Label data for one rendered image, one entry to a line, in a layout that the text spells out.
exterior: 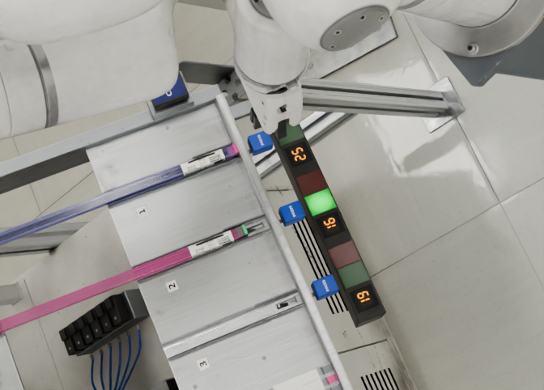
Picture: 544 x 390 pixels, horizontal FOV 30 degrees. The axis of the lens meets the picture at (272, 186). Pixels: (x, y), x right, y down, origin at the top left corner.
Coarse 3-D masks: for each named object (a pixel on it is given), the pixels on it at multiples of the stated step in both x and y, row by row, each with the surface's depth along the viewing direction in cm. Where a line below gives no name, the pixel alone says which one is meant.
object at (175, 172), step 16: (160, 176) 136; (176, 176) 137; (112, 192) 135; (128, 192) 135; (64, 208) 134; (80, 208) 134; (96, 208) 135; (32, 224) 133; (48, 224) 133; (0, 240) 132
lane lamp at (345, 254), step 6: (342, 246) 137; (348, 246) 137; (354, 246) 137; (330, 252) 137; (336, 252) 137; (342, 252) 137; (348, 252) 137; (354, 252) 137; (336, 258) 136; (342, 258) 136; (348, 258) 136; (354, 258) 136; (336, 264) 136; (342, 264) 136; (348, 264) 136
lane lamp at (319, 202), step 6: (318, 192) 139; (324, 192) 139; (306, 198) 139; (312, 198) 139; (318, 198) 139; (324, 198) 139; (330, 198) 139; (312, 204) 139; (318, 204) 139; (324, 204) 139; (330, 204) 139; (312, 210) 138; (318, 210) 138; (324, 210) 138
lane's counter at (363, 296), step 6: (360, 288) 135; (366, 288) 135; (354, 294) 135; (360, 294) 135; (366, 294) 135; (372, 294) 135; (354, 300) 135; (360, 300) 135; (366, 300) 135; (372, 300) 135; (360, 306) 134; (366, 306) 134; (372, 306) 135
